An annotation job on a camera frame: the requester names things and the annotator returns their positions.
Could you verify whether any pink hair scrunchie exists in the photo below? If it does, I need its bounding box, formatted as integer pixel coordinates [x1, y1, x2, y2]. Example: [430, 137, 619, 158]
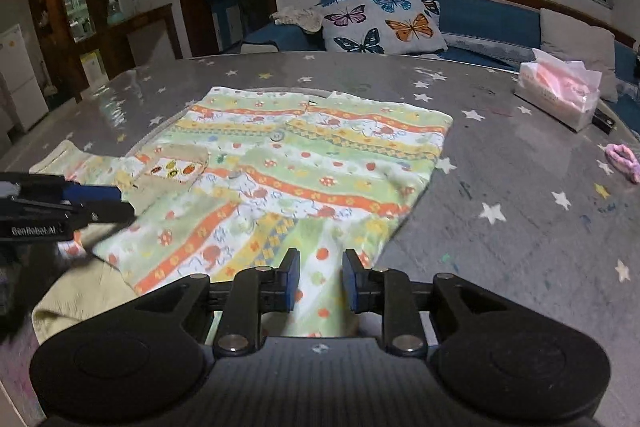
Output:
[605, 144, 640, 184]

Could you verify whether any tissue box with pink tissues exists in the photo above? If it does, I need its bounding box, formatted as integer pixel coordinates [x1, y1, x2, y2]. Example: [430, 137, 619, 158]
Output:
[514, 48, 603, 132]

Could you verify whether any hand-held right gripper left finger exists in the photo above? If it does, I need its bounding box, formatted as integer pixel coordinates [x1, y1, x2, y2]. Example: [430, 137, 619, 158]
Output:
[131, 248, 301, 358]

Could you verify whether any grey cushion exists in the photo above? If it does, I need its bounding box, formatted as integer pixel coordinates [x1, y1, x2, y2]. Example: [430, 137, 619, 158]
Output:
[539, 8, 620, 102]

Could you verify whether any white crocheted cloth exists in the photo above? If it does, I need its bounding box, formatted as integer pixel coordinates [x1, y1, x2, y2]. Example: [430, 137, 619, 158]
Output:
[270, 5, 326, 32]

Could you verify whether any grey star-print tablecloth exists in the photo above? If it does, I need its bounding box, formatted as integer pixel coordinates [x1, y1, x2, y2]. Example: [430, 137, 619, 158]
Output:
[0, 51, 640, 423]

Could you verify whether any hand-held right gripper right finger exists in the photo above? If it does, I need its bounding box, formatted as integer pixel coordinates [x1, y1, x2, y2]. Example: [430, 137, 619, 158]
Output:
[342, 248, 507, 358]

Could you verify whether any dark wooden shelf cabinet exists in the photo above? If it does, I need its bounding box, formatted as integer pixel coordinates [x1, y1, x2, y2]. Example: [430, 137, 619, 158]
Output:
[26, 0, 122, 104]

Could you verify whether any striped green orange patterned shirt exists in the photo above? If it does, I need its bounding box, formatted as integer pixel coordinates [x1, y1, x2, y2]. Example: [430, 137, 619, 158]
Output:
[30, 86, 455, 339]

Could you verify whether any pale yellow cloth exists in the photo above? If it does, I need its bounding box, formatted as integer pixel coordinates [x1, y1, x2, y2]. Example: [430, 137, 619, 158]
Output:
[31, 227, 137, 344]

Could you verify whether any butterfly print pillow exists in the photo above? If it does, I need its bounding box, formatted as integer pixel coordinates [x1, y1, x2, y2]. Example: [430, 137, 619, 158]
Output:
[316, 0, 448, 54]

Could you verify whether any blue sofa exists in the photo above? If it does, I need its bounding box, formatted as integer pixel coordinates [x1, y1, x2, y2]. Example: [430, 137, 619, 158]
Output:
[241, 0, 640, 135]

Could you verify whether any wooden sideboard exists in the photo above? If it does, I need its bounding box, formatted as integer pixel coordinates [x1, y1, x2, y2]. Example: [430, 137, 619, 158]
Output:
[106, 3, 184, 80]

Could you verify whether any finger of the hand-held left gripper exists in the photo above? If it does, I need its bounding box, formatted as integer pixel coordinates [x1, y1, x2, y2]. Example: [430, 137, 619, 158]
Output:
[62, 180, 124, 209]
[75, 202, 137, 225]

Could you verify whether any small black object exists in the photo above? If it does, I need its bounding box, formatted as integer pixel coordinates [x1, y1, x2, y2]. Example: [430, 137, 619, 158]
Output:
[591, 109, 617, 135]

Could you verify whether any white refrigerator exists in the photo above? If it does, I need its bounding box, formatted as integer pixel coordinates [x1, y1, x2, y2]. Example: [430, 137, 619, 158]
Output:
[0, 24, 50, 131]

